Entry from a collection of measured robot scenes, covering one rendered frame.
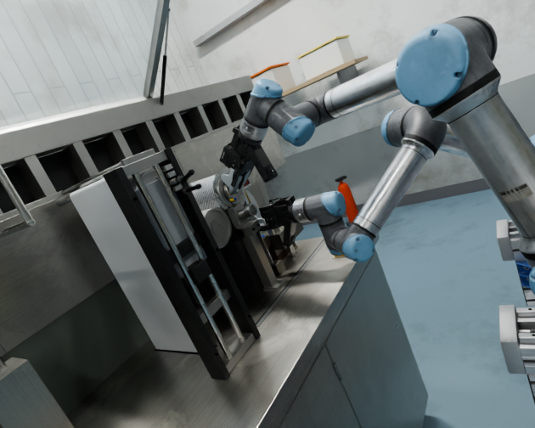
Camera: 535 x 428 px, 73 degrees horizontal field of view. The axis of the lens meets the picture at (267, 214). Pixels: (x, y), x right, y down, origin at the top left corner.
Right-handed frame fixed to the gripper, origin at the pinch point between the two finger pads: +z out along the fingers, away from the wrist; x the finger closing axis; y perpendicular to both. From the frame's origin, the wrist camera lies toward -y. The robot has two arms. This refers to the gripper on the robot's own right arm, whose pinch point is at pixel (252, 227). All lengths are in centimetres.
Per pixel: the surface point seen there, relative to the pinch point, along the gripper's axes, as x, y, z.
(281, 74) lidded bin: -240, 64, 96
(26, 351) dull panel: 67, 2, 30
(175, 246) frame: 43.9, 14.6, -15.1
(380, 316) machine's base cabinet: -9, -45, -29
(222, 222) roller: 15.1, 8.7, -2.4
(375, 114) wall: -282, -8, 36
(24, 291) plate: 60, 16, 30
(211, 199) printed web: 12.3, 16.1, 0.5
